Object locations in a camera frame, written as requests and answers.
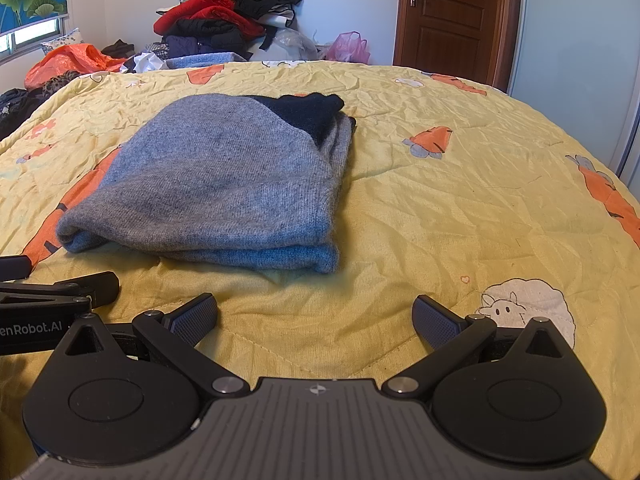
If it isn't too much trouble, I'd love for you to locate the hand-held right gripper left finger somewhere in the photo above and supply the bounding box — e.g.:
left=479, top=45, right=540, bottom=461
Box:
left=65, top=292, right=251, bottom=401

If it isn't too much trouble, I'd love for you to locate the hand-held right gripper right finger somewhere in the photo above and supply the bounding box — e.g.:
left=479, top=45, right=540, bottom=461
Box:
left=381, top=294, right=576, bottom=402

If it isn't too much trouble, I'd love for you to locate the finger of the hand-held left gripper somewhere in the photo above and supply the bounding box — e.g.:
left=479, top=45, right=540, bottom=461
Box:
left=0, top=271, right=121, bottom=308
left=0, top=255, right=32, bottom=281

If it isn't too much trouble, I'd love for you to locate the grey sweater with navy sleeves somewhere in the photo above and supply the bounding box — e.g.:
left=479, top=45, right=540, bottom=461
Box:
left=55, top=92, right=357, bottom=275

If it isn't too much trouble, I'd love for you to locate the dark clothes pile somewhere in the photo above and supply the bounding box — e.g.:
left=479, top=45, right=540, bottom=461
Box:
left=0, top=87, right=48, bottom=141

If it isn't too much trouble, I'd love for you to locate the yellow printed blanket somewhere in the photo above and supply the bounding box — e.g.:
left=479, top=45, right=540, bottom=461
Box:
left=0, top=60, right=640, bottom=461

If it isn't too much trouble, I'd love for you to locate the leopard print cloth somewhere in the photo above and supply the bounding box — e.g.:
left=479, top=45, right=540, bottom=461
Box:
left=40, top=71, right=81, bottom=98

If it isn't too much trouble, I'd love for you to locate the orange plastic bag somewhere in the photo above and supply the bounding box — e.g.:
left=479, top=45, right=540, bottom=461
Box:
left=24, top=43, right=128, bottom=90

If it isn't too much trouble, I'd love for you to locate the white crumpled cloth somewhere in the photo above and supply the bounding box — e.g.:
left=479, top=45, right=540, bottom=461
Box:
left=122, top=50, right=168, bottom=73

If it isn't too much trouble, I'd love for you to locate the floral pillow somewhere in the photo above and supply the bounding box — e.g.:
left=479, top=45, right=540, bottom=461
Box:
left=40, top=29, right=83, bottom=53

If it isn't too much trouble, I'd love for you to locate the window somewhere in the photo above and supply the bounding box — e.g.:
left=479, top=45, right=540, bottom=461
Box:
left=0, top=15, right=68, bottom=63

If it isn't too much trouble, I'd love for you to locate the small black cloth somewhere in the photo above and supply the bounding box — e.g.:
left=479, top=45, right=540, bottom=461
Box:
left=102, top=39, right=136, bottom=58

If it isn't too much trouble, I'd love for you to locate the light blue knit cloth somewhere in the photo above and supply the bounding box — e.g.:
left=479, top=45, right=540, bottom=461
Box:
left=165, top=51, right=248, bottom=70

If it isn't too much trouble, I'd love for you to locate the dark navy jacket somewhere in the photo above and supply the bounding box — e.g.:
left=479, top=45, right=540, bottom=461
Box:
left=162, top=19, right=251, bottom=58

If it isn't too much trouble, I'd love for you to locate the pink plastic bag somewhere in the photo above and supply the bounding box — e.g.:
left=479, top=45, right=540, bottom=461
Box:
left=325, top=31, right=371, bottom=64

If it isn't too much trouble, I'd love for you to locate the clear plastic bag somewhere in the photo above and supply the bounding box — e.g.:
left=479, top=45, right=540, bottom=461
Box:
left=272, top=27, right=321, bottom=61

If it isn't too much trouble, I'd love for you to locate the red sweater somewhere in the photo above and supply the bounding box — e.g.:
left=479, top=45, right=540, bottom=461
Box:
left=152, top=0, right=266, bottom=38

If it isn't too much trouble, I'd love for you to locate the brown wooden door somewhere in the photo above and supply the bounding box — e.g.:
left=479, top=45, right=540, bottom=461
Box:
left=392, top=0, right=526, bottom=91

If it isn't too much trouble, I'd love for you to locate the white wardrobe door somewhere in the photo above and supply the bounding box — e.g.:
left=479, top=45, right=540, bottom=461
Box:
left=507, top=0, right=640, bottom=181

